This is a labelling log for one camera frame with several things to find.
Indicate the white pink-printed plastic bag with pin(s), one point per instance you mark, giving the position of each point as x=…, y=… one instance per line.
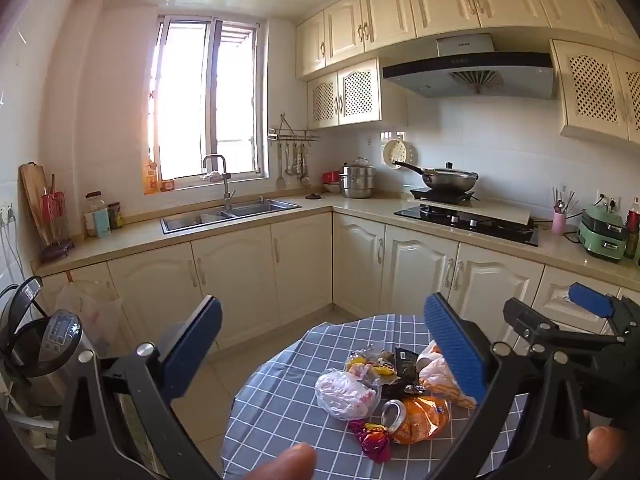
x=345, y=392

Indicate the steel steamer pot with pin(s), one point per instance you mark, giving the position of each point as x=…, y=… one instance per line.
x=357, y=180

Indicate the kitchen window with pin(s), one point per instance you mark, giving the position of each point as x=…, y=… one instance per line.
x=200, y=100

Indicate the steel double sink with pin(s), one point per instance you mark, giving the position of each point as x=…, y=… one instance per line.
x=225, y=212

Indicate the orange bottle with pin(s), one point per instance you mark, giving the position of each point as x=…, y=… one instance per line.
x=151, y=180

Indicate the plastic bottle with label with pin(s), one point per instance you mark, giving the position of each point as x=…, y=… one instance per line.
x=95, y=202

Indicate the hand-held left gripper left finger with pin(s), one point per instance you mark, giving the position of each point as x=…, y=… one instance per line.
x=197, y=340

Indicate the cream cabinets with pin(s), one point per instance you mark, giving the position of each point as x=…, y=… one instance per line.
x=400, y=10
x=235, y=275

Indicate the black snack wrapper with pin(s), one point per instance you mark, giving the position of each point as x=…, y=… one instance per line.
x=406, y=360

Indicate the wok with lid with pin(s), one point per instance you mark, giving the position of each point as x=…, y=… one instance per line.
x=447, y=177

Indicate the metal faucet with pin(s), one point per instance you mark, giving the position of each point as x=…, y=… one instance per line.
x=225, y=180

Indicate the wall power outlet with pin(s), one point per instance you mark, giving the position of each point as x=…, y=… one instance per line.
x=6, y=214

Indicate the hanging kitchen utensils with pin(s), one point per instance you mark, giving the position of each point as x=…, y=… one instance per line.
x=281, y=177

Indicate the green electric cooker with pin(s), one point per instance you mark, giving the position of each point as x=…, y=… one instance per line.
x=602, y=235

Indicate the pink candy wrapper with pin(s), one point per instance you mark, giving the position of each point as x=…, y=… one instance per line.
x=374, y=441

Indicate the pink utensil cup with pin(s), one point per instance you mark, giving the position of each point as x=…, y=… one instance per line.
x=559, y=223

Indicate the red bottle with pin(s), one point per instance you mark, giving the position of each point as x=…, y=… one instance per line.
x=633, y=230

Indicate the large lattice door cabinet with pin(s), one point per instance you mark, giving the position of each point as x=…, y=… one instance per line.
x=595, y=90

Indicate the round table checkered cloth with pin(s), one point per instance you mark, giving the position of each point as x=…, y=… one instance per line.
x=280, y=400

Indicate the crushed metal can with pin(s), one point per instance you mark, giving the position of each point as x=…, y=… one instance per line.
x=394, y=416

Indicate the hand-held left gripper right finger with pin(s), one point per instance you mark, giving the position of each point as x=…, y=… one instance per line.
x=457, y=350

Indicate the red knife set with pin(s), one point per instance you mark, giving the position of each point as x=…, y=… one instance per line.
x=52, y=207

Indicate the dark small jar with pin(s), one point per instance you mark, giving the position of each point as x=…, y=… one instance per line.
x=115, y=216

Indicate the orange bread bag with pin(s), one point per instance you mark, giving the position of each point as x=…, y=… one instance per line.
x=425, y=420

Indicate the range hood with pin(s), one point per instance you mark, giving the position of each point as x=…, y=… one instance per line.
x=470, y=75

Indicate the small orange box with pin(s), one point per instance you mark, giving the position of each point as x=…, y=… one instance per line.
x=167, y=185

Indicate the hanging translucent plastic bag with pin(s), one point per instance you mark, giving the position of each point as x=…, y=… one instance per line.
x=95, y=310

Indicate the person's right hand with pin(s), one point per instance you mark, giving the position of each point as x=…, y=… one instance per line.
x=605, y=442

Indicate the person's left hand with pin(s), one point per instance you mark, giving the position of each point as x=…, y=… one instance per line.
x=282, y=465

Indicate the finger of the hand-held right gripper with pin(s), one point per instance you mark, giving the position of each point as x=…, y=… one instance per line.
x=590, y=300
x=525, y=322

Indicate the yellow snack wrapper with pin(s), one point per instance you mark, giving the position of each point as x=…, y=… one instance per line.
x=367, y=362

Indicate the white orange plastic bag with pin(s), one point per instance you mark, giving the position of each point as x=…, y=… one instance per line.
x=440, y=382

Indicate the wooden cutting board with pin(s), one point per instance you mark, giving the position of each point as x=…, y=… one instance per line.
x=32, y=200

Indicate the red container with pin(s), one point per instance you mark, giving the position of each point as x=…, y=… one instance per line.
x=331, y=177

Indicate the cream lower cabinets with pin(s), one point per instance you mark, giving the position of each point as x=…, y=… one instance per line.
x=235, y=275

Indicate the cream round strainer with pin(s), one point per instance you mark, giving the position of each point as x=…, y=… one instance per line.
x=397, y=152

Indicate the black gas stove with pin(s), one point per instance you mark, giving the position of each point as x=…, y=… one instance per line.
x=470, y=222

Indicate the small lattice door cabinet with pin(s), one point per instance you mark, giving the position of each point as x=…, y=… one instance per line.
x=350, y=92

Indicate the cream upper cabinets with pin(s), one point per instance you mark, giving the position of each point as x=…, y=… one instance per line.
x=400, y=10

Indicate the black pressure cooker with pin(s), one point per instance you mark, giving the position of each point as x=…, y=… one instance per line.
x=45, y=350

